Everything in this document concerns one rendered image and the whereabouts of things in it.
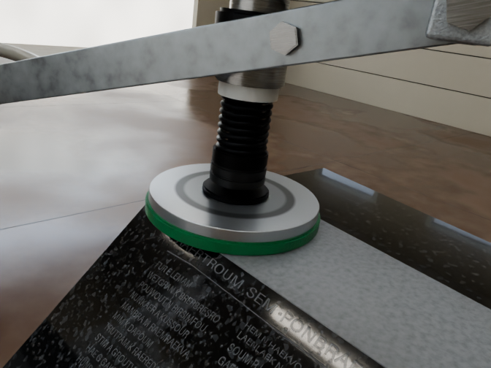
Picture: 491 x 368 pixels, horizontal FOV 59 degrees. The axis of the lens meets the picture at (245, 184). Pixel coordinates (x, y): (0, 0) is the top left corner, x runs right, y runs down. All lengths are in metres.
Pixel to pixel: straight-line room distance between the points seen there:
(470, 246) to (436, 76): 6.54
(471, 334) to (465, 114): 6.56
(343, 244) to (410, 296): 0.10
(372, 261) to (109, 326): 0.29
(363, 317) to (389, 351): 0.04
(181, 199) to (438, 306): 0.29
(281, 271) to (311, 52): 0.21
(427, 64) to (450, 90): 0.52
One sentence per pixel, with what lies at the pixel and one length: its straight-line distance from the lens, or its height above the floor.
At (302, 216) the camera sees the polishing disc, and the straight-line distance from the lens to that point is 0.50.
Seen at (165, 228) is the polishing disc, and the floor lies 0.87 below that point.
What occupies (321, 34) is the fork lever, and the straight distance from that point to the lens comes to 0.42.
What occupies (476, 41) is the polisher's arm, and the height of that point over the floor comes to 1.10.
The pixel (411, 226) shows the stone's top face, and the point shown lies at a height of 0.87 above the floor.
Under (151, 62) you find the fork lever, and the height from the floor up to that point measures 1.04.
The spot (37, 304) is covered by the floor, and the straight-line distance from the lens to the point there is 1.85.
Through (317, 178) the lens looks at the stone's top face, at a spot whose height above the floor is 0.87.
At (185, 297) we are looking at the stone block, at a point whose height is 0.82.
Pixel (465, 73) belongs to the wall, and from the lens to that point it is 6.97.
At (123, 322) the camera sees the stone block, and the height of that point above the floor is 0.78.
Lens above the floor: 1.10
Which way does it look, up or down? 21 degrees down
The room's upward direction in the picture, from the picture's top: 8 degrees clockwise
